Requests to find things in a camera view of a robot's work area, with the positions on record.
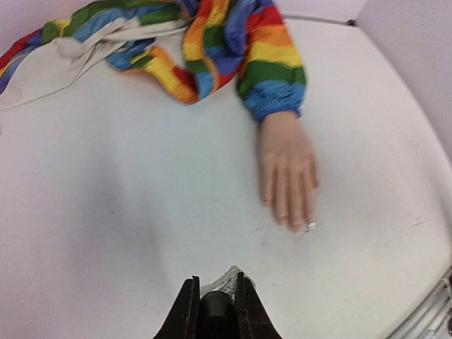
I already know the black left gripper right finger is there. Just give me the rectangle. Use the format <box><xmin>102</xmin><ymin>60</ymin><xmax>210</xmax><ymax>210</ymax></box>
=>
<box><xmin>234</xmin><ymin>272</ymin><xmax>283</xmax><ymax>339</ymax></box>

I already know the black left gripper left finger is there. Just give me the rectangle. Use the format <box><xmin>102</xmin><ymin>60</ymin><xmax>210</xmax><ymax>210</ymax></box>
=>
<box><xmin>154</xmin><ymin>276</ymin><xmax>201</xmax><ymax>339</ymax></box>

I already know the black nail polish cap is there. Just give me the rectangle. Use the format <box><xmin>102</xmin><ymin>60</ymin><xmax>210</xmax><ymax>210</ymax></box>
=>
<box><xmin>196</xmin><ymin>291</ymin><xmax>238</xmax><ymax>339</ymax></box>

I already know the clear nail polish bottle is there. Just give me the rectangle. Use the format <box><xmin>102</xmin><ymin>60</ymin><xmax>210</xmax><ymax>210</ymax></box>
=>
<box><xmin>200</xmin><ymin>265</ymin><xmax>249</xmax><ymax>302</ymax></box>

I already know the mannequin hand with nails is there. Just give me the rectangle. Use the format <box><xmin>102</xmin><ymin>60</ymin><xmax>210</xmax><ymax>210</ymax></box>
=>
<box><xmin>258</xmin><ymin>112</ymin><xmax>319</xmax><ymax>233</ymax></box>

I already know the rainbow striped jacket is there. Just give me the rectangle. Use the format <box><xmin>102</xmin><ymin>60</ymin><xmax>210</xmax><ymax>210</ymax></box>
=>
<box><xmin>1</xmin><ymin>1</ymin><xmax>307</xmax><ymax>121</ymax></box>

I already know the aluminium table frame rail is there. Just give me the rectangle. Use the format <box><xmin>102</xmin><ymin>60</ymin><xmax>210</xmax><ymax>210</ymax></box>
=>
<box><xmin>282</xmin><ymin>13</ymin><xmax>452</xmax><ymax>339</ymax></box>

